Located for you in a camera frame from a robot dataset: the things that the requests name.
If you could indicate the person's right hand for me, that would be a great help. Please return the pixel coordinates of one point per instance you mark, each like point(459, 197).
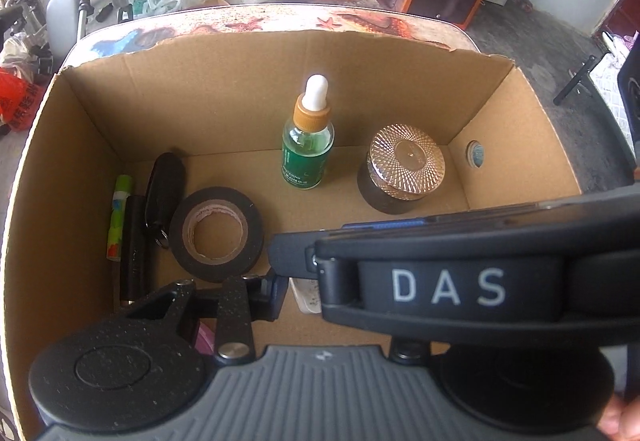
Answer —
point(620, 420)

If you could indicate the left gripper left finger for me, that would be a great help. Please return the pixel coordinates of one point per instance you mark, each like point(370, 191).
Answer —
point(241, 303)

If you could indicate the black electrical tape roll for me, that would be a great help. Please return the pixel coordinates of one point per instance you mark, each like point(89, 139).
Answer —
point(216, 233)

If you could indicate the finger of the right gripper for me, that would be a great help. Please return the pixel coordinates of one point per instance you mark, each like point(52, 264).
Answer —
point(294, 254)

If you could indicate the green dropper bottle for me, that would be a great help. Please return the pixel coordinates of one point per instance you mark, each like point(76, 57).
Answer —
point(308, 137)

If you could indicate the green cartoon tube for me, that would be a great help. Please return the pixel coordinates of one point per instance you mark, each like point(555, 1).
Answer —
point(123, 188)

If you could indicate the bed with white bedding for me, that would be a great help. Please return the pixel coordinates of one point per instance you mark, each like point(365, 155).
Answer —
point(600, 76)

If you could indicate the black cylindrical tube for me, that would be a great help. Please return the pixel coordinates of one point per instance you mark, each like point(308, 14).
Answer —
point(165, 190)

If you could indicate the red plastic bag on floor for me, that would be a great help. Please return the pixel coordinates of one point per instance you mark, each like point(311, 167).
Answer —
point(20, 101)

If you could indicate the gold lid cosmetic jar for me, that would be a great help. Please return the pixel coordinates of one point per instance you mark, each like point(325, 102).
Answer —
point(403, 165)

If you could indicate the brown cardboard box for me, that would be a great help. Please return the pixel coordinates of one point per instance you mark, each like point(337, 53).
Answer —
point(219, 100)

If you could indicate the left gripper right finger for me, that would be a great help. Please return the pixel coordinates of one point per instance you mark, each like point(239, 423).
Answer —
point(409, 352)

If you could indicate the purple silicone cup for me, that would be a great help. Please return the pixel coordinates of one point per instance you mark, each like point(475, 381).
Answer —
point(205, 340)

